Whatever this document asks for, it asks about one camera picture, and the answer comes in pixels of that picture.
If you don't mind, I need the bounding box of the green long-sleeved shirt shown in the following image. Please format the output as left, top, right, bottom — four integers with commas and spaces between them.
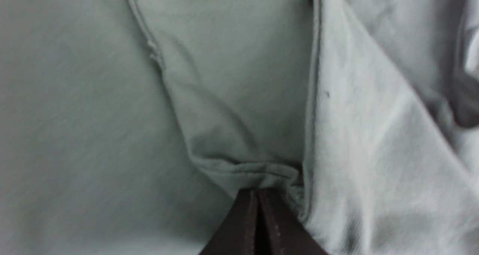
1, 0, 478, 255

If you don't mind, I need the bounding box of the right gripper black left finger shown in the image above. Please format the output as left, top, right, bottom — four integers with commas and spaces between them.
200, 189, 259, 255

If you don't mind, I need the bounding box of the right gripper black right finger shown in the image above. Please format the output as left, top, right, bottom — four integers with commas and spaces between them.
258, 189, 327, 255

